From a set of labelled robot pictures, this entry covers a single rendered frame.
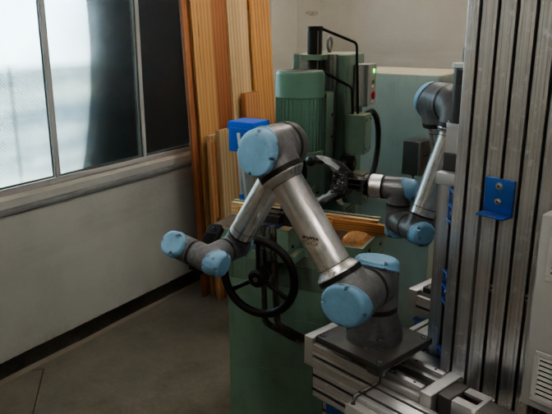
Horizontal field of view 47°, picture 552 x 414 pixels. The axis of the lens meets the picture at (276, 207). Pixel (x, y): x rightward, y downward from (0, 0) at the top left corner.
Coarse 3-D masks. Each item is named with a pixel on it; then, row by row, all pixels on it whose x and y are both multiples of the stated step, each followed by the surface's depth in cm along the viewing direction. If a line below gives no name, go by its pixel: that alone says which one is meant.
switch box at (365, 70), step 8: (360, 64) 243; (368, 64) 242; (360, 72) 244; (368, 72) 242; (360, 80) 244; (368, 80) 243; (360, 88) 245; (368, 88) 244; (360, 96) 246; (368, 96) 245; (360, 104) 247; (368, 104) 246
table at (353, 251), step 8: (232, 216) 250; (224, 224) 240; (224, 232) 236; (336, 232) 230; (344, 232) 230; (368, 240) 222; (376, 240) 229; (304, 248) 223; (352, 248) 215; (360, 248) 214; (368, 248) 220; (376, 248) 230; (248, 256) 223; (296, 256) 216; (352, 256) 216
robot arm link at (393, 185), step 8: (384, 176) 202; (392, 176) 202; (384, 184) 200; (392, 184) 199; (400, 184) 198; (408, 184) 197; (416, 184) 198; (384, 192) 200; (392, 192) 199; (400, 192) 198; (408, 192) 197; (392, 200) 200; (400, 200) 198; (408, 200) 198
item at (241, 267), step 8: (232, 264) 238; (240, 264) 237; (248, 264) 235; (232, 272) 239; (240, 272) 237; (248, 272) 236; (280, 272) 230; (304, 272) 226; (312, 272) 224; (280, 280) 231; (288, 280) 229; (304, 280) 227; (312, 280) 225; (304, 288) 227; (312, 288) 226; (320, 288) 225
